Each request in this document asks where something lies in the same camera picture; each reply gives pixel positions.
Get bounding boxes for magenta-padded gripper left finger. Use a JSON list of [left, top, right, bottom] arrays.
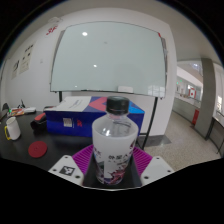
[[48, 144, 99, 188]]

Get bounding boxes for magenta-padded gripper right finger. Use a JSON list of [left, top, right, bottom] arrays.
[[126, 146, 175, 188]]

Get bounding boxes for clear bottle with white label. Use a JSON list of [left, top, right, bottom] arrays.
[[91, 95, 139, 186]]

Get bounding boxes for flat round red coaster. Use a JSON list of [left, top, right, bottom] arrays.
[[27, 140, 48, 159]]

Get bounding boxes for blue and white cardboard box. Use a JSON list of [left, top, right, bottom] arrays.
[[44, 96, 146, 138]]

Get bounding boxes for red floor cabinet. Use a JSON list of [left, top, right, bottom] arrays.
[[191, 109, 200, 127]]

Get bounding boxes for flat white case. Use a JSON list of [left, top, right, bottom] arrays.
[[24, 106, 37, 114]]

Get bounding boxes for black metal-legged table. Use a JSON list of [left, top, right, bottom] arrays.
[[204, 111, 224, 155]]

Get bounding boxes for colourful book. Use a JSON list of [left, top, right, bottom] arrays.
[[8, 107, 36, 117]]

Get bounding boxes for small black triangular stand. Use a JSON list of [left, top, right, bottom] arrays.
[[16, 99, 27, 110]]

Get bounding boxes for white whiteboard eraser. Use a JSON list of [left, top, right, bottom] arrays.
[[117, 85, 134, 94]]

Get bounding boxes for whiteboard on black stand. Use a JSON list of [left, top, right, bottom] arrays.
[[49, 20, 168, 150]]

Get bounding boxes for white mug with yellow handle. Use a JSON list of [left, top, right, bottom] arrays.
[[3, 116, 22, 141]]

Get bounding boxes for small white wall poster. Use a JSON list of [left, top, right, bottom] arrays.
[[11, 59, 20, 80]]

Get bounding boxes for large white wall poster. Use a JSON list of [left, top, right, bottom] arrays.
[[18, 43, 35, 75]]

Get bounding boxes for red wall sign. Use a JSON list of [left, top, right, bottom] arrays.
[[45, 25, 59, 36]]

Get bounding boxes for white wall-mounted fixture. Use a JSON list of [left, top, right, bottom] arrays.
[[48, 16, 64, 25]]

